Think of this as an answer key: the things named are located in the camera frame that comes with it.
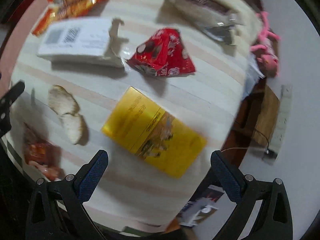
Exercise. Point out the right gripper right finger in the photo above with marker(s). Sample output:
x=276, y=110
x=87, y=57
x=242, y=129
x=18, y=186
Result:
x=273, y=221

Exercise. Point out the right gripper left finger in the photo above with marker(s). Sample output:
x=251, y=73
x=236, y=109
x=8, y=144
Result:
x=56, y=209

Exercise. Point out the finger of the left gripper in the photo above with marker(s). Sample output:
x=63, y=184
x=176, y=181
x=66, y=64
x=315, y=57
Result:
x=6, y=102

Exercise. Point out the dark red snack wrapper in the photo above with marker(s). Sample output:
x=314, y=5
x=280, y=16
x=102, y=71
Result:
x=40, y=153

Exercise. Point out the white barcode box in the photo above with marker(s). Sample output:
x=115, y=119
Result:
x=91, y=40

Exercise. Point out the orange red snack bag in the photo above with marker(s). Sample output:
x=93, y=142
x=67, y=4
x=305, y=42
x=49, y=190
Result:
x=72, y=3

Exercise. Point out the yellow cigarette box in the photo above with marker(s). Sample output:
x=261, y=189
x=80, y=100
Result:
x=142, y=127

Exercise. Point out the cream snack bag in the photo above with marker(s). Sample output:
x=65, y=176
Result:
x=221, y=20

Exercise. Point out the white power strip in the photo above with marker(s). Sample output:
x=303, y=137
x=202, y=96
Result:
x=278, y=134

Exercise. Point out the wooden stool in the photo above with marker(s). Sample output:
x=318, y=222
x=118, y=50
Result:
x=263, y=105

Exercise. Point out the pink panther plush toy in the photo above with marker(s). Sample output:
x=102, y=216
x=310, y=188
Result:
x=263, y=50

